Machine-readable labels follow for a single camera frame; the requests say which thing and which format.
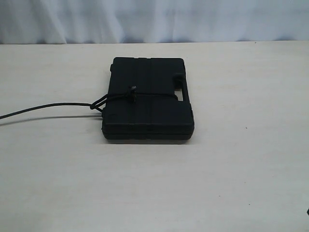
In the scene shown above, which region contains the black plastic carry case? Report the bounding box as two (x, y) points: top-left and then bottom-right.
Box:
(102, 57), (195, 140)

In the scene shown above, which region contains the black cord with loop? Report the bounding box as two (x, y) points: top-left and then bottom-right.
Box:
(0, 85), (181, 120)

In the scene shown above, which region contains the white backdrop curtain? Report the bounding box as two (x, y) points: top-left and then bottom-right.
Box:
(0, 0), (309, 44)

